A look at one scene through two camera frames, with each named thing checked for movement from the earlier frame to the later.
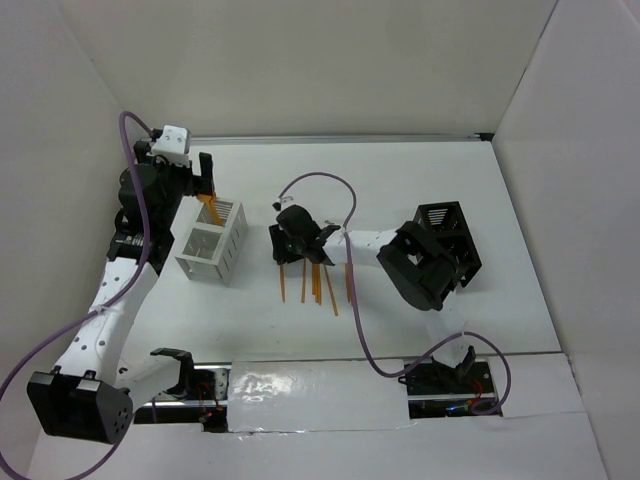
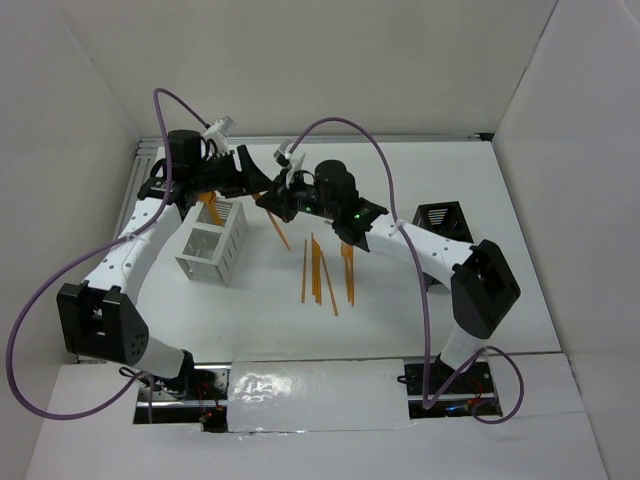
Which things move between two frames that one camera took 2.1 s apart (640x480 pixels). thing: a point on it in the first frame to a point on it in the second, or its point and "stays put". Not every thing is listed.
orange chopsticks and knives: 212,208 stays put
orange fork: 348,276 stays put
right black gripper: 281,253 to 279,201
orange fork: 350,282 stays put
